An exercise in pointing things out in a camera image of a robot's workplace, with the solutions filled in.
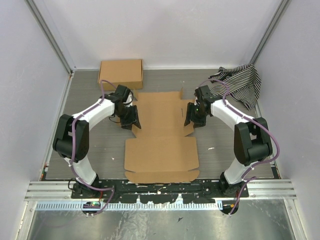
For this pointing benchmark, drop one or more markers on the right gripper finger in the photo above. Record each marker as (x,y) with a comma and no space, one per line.
(187,120)
(198,125)

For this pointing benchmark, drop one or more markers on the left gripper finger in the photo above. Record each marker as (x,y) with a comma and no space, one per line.
(136,123)
(126,126)

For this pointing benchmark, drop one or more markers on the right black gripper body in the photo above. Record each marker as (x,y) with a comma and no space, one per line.
(196,114)

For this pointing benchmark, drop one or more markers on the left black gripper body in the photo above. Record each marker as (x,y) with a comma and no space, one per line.
(128,115)

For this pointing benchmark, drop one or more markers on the brown cardboard box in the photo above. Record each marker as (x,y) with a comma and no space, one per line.
(127,72)
(162,150)

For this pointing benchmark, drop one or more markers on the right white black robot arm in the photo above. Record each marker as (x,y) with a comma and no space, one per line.
(251,143)

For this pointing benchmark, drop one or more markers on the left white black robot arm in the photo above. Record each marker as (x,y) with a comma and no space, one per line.
(72,136)

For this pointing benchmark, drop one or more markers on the folded brown cardboard box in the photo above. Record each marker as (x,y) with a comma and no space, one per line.
(127,72)

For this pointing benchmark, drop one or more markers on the striped black white cloth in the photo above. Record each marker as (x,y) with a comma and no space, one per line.
(243,83)

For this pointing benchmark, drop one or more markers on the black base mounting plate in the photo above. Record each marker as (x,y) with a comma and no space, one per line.
(197,191)

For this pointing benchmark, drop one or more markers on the white slotted cable duct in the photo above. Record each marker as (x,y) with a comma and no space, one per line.
(94,206)

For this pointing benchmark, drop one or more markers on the aluminium front rail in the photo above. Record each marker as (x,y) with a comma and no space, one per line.
(255,189)

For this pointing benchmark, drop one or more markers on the right aluminium corner post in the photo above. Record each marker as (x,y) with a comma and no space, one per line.
(280,10)

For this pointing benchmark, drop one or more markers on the aluminium corner post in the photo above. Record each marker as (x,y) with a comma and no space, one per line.
(280,10)
(48,33)

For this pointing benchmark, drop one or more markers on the left aluminium corner post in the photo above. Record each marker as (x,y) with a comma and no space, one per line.
(48,33)

